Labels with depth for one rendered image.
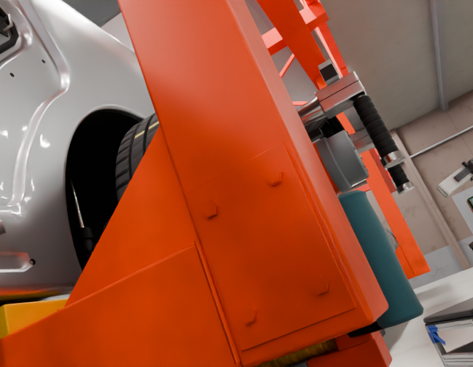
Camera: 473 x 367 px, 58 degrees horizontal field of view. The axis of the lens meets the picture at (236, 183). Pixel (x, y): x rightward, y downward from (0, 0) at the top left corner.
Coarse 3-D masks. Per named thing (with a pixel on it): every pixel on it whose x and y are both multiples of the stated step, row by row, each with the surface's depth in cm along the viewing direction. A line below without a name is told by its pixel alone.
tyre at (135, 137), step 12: (144, 120) 102; (156, 120) 95; (132, 132) 100; (144, 132) 94; (120, 144) 98; (132, 144) 95; (144, 144) 92; (120, 156) 94; (132, 156) 92; (120, 168) 91; (132, 168) 90; (120, 180) 89; (120, 192) 88
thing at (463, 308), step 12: (468, 300) 215; (444, 312) 202; (456, 312) 188; (468, 312) 180; (432, 324) 207; (444, 324) 198; (456, 324) 189; (468, 324) 182; (432, 336) 209; (444, 348) 208; (456, 348) 209; (468, 348) 209; (444, 360) 206; (456, 360) 196; (468, 360) 189
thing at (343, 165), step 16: (320, 144) 100; (336, 144) 98; (352, 144) 99; (320, 160) 97; (336, 160) 97; (352, 160) 96; (336, 176) 97; (352, 176) 97; (368, 176) 99; (336, 192) 100
